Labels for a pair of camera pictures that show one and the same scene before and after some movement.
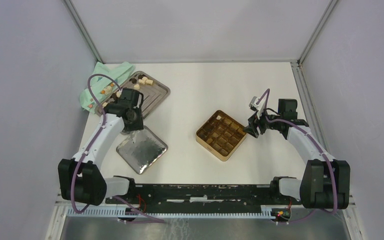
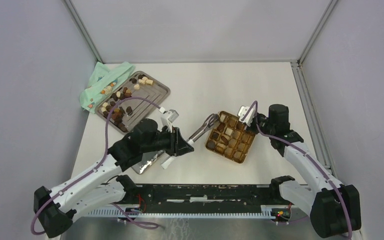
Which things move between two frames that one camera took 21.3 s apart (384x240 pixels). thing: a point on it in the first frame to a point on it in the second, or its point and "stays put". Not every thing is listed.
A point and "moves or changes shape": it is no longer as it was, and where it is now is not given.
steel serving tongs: (132, 136) moves or changes shape
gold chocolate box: (221, 135) moves or changes shape
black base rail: (165, 194) stays put
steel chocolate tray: (154, 92) stays put
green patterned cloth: (104, 77) stays put
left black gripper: (138, 125) to (178, 145)
